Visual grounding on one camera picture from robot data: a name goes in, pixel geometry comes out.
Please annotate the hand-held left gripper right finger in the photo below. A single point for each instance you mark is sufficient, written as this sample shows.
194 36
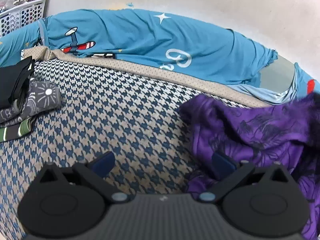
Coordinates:
222 162

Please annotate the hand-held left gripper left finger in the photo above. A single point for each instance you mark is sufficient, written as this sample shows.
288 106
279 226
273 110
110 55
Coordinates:
102 161

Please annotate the purple floral shirt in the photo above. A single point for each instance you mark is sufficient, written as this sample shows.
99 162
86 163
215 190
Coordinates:
250 135

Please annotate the grey patterned folded cloth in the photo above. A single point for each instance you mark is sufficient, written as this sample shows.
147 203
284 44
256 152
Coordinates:
42 95

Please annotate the green striped folded cloth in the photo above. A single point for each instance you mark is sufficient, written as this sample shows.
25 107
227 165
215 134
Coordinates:
17 131

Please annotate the blue pillow with red pentagon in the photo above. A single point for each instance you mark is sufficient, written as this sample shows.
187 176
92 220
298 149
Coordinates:
303 75

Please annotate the black folded cloth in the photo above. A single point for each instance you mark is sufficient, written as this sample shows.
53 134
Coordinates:
12 80

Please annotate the blue pillow with white script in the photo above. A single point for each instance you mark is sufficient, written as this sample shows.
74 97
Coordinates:
150 42

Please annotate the white perforated plastic basket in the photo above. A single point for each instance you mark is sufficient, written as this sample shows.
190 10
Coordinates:
25 15

